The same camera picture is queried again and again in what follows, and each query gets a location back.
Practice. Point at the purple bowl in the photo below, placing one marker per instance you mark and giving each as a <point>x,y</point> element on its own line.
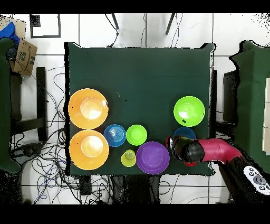
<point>153,158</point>

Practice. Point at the large green bowl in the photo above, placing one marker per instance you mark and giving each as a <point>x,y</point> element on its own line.
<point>189,111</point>

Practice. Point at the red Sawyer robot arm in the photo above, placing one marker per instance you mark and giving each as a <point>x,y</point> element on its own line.
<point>217,148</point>

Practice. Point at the large orange bowl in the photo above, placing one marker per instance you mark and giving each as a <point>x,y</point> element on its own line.
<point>89,150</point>
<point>88,108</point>

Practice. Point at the green cloth on side table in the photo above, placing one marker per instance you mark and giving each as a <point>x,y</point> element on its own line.
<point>251,105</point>
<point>5,105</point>

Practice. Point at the black power strip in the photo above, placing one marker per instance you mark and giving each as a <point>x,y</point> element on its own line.
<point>85,185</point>

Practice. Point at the black bench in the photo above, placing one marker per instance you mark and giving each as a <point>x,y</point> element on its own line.
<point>41,95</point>

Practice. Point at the black pedestal foot with knob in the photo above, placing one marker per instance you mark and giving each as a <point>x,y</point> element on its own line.
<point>27,150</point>

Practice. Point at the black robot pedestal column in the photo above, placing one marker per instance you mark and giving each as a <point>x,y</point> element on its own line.
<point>137,190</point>

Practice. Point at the dark green table cloth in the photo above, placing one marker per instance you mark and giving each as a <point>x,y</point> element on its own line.
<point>137,69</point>

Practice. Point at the blue cloth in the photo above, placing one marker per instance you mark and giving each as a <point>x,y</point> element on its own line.
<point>8,31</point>

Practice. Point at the blue bowl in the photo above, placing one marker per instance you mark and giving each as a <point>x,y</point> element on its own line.
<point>115,135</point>
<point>184,132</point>

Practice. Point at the cardboard box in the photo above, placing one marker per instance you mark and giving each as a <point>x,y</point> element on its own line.
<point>24,57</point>

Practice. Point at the black tripod leg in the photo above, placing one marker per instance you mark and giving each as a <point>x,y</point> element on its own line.
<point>170,23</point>
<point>115,21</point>

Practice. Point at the yellow cup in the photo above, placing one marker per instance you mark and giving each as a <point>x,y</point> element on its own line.
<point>128,158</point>

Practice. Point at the small green bowl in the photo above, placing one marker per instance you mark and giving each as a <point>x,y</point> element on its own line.
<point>136,134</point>

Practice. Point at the black square frame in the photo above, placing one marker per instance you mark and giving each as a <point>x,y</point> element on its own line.
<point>31,26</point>

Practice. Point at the red cup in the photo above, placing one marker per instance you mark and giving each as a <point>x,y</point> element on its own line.
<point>190,164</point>

